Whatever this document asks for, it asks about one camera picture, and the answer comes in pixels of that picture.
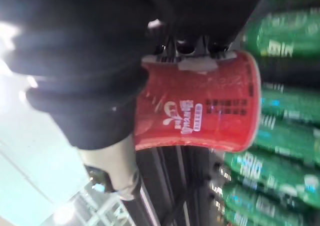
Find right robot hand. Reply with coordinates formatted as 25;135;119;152
0;0;270;201

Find dark retail shelf unit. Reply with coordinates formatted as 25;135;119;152
122;145;228;226

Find green snack bag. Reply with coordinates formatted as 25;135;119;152
223;150;320;211
253;124;320;168
258;84;320;128
221;183;320;226
243;9;320;60

